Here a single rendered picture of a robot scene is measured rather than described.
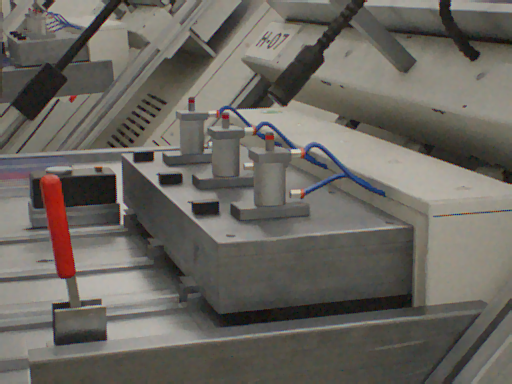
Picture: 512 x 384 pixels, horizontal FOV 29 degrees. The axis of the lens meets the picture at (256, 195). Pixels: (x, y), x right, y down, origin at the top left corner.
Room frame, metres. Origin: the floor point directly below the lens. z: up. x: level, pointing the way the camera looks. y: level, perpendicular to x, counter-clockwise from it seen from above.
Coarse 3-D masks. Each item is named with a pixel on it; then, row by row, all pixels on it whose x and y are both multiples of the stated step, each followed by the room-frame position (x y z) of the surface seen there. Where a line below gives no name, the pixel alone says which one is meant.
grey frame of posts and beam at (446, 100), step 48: (288, 48) 1.17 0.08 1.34; (336, 48) 1.04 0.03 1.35; (432, 48) 0.86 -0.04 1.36; (480, 48) 0.79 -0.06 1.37; (240, 96) 1.29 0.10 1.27; (336, 96) 1.04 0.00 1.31; (384, 96) 0.88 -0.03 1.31; (432, 96) 0.80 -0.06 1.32; (480, 96) 0.74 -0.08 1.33; (432, 144) 0.91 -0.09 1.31; (480, 144) 0.79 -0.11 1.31; (480, 336) 0.62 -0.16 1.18
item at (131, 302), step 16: (16, 304) 0.65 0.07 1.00; (32, 304) 0.65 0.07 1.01; (48, 304) 0.65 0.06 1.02; (112, 304) 0.66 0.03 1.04; (128, 304) 0.66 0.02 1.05; (144, 304) 0.67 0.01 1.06; (160, 304) 0.67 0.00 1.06; (176, 304) 0.67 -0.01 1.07; (0, 320) 0.64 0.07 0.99; (16, 320) 0.64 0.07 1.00; (32, 320) 0.65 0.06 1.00; (48, 320) 0.65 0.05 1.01
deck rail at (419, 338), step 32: (288, 320) 0.62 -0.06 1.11; (320, 320) 0.61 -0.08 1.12; (352, 320) 0.61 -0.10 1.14; (384, 320) 0.61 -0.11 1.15; (416, 320) 0.62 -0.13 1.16; (448, 320) 0.63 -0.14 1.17; (32, 352) 0.57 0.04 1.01; (64, 352) 0.57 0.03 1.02; (96, 352) 0.57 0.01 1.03; (128, 352) 0.57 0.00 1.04; (160, 352) 0.58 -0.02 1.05; (192, 352) 0.58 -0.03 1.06; (224, 352) 0.59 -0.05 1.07; (256, 352) 0.59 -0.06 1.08; (288, 352) 0.60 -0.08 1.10; (320, 352) 0.61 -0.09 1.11; (352, 352) 0.61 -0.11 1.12; (384, 352) 0.62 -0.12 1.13; (416, 352) 0.62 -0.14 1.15; (448, 352) 0.63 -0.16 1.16
